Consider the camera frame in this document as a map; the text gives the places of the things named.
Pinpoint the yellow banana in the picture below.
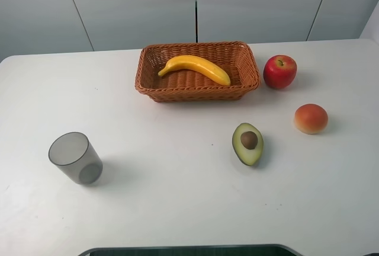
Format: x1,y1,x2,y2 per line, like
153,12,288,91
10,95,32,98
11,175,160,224
158,55,231,86

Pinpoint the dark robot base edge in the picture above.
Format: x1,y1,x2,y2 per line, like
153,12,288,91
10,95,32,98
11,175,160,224
81,244,300,256

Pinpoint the brown wicker basket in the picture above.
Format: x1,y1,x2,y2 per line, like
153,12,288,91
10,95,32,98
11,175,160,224
135,41,261,102

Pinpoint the halved avocado with pit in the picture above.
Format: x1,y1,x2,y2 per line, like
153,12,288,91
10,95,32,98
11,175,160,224
232,123,264,166

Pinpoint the red apple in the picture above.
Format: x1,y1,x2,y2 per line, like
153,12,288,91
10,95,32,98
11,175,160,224
263,55,297,89

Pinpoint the orange bread bun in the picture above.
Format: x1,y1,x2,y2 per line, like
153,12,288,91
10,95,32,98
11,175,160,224
294,104,329,135

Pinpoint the grey translucent plastic cup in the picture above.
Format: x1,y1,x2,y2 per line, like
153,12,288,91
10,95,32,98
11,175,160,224
48,132,103,185

